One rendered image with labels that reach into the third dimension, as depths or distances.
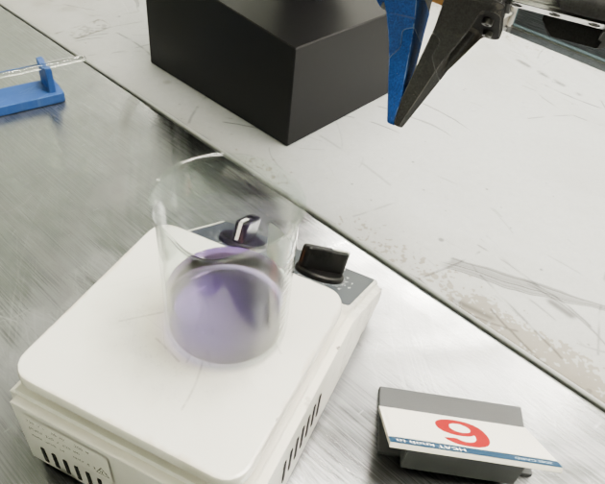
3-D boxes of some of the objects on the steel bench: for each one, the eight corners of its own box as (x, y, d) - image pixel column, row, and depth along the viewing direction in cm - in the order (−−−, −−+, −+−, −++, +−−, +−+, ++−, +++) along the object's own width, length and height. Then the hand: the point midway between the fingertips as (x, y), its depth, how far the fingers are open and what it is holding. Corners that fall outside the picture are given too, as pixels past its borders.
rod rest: (54, 85, 61) (47, 53, 59) (66, 102, 59) (60, 67, 57) (-53, 109, 57) (-65, 74, 54) (-44, 127, 55) (-57, 91, 52)
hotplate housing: (220, 245, 47) (219, 159, 41) (377, 308, 43) (400, 226, 38) (0, 499, 31) (-47, 418, 26) (218, 627, 28) (217, 566, 23)
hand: (415, 64), depth 34 cm, fingers closed
